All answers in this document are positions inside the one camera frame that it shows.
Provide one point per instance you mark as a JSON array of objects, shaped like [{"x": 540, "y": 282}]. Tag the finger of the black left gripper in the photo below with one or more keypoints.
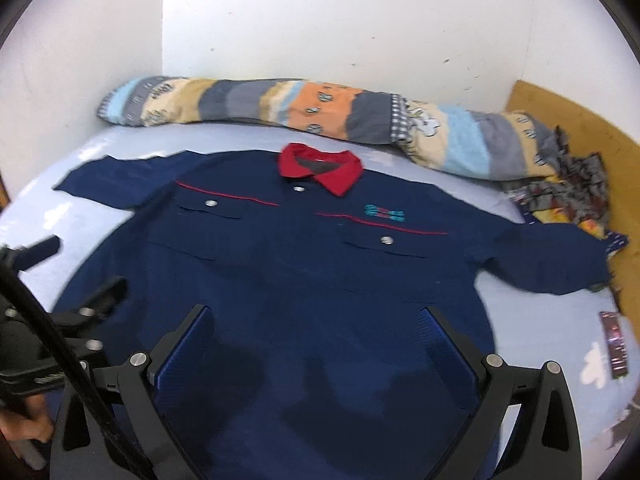
[
  {"x": 24, "y": 258},
  {"x": 99, "y": 305}
]

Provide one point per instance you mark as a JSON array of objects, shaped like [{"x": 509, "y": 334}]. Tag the wooden headboard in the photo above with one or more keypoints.
[{"x": 588, "y": 133}]

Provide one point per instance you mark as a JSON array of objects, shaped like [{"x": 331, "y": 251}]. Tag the dark printed booklet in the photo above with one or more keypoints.
[{"x": 615, "y": 342}]

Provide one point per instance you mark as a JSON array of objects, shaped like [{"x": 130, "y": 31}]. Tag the dark patterned crumpled cloth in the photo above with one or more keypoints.
[{"x": 578, "y": 194}]

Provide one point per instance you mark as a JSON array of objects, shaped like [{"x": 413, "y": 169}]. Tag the navy work shirt red collar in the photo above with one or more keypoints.
[{"x": 317, "y": 272}]

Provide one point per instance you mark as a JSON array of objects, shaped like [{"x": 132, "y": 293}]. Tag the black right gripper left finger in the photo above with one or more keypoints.
[{"x": 80, "y": 448}]

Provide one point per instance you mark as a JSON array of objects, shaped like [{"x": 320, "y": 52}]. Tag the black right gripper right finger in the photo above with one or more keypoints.
[{"x": 544, "y": 441}]

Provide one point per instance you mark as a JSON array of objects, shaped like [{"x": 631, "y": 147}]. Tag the striped patchwork rolled quilt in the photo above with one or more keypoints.
[{"x": 487, "y": 146}]

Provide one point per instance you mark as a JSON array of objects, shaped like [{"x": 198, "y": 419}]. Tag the person's left hand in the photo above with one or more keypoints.
[{"x": 36, "y": 425}]

